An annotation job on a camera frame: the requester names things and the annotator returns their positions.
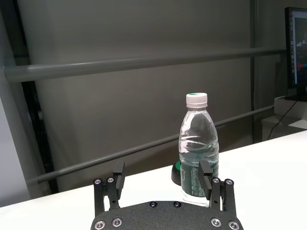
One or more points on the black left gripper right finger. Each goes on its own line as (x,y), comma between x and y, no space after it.
(204,179)

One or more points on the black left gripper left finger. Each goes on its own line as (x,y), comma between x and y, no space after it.
(119,178)

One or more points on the green push button black base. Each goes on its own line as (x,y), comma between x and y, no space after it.
(176,175)

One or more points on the clear water bottle green label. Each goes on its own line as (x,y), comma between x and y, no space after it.
(199,134)

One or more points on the white box under monitor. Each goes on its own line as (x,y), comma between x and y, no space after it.
(283,105)

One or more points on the black computer monitor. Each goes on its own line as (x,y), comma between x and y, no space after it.
(297,48)

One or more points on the thin grey horizontal rail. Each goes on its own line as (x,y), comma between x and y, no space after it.
(120,155)

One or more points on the dark vertical frame post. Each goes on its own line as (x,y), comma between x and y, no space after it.
(40,119)

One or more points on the thick grey horizontal rail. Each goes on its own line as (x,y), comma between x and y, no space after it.
(120,65)

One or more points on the grey vertical frame post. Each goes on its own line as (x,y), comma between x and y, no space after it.
(255,72)

